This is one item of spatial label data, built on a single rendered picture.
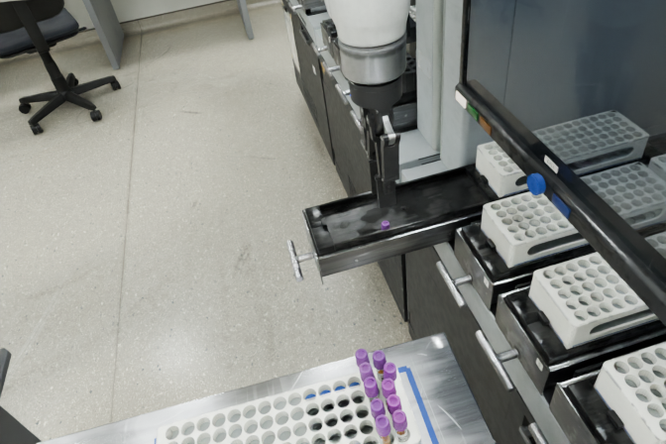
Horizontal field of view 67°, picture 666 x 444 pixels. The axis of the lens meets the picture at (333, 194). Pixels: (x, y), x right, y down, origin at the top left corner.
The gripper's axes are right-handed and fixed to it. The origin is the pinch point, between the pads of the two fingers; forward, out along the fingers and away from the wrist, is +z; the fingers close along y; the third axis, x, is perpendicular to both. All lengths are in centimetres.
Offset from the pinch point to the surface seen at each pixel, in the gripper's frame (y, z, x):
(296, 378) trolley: -23.9, 9.5, 21.2
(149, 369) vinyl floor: 44, 92, 72
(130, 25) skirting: 354, 86, 91
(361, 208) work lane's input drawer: 7.2, 11.2, 2.4
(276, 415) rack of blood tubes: -31.4, 3.4, 24.2
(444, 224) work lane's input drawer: -2.5, 11.0, -10.2
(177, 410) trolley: -23.4, 9.5, 37.6
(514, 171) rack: -0.5, 4.9, -24.3
